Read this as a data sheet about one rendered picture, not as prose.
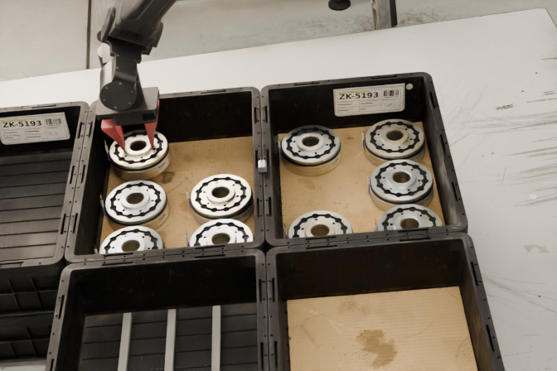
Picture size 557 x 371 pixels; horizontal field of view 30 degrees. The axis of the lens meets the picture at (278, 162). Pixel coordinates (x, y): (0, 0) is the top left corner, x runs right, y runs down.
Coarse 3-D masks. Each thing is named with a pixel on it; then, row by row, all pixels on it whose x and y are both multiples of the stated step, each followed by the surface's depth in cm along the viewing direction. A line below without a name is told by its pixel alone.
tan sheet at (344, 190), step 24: (360, 144) 184; (336, 168) 179; (360, 168) 179; (432, 168) 177; (288, 192) 176; (312, 192) 175; (336, 192) 175; (360, 192) 174; (288, 216) 171; (360, 216) 170
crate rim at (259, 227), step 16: (160, 96) 182; (176, 96) 182; (192, 96) 182; (208, 96) 182; (256, 96) 180; (256, 112) 177; (256, 128) 173; (256, 144) 170; (80, 160) 171; (256, 160) 169; (80, 176) 168; (256, 176) 164; (80, 192) 165; (256, 192) 161; (80, 208) 162; (256, 208) 159; (256, 224) 156; (256, 240) 153; (80, 256) 154; (96, 256) 154; (112, 256) 153; (128, 256) 153; (144, 256) 153
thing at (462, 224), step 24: (264, 96) 180; (432, 96) 178; (264, 120) 175; (264, 144) 170; (264, 192) 161; (456, 192) 158; (264, 216) 157; (456, 216) 154; (288, 240) 153; (312, 240) 152; (336, 240) 152
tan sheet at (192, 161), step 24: (168, 144) 188; (192, 144) 187; (216, 144) 187; (240, 144) 186; (168, 168) 183; (192, 168) 182; (216, 168) 182; (240, 168) 181; (168, 192) 178; (168, 216) 173; (192, 216) 173; (168, 240) 169
